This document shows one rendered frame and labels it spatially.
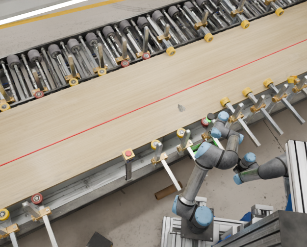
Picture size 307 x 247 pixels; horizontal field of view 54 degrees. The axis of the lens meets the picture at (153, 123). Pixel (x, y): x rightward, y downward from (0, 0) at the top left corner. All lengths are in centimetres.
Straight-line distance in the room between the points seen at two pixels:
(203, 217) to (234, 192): 152
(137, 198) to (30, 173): 123
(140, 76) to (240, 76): 96
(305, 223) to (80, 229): 237
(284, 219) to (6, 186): 195
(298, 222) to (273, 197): 231
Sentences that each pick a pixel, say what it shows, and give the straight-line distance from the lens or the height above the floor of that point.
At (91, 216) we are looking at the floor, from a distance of 327.
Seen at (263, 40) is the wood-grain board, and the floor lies 90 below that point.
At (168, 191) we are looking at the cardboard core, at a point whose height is 8.
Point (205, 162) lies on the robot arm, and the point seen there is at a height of 154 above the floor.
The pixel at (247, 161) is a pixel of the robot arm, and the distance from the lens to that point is 234.
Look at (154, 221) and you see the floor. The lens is 324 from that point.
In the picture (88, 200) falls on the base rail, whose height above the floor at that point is 70.
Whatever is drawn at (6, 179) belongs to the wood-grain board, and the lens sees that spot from 258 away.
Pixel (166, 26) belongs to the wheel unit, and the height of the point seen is 111.
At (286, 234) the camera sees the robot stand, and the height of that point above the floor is 203.
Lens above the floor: 317
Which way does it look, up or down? 61 degrees down
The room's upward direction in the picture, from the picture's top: 8 degrees clockwise
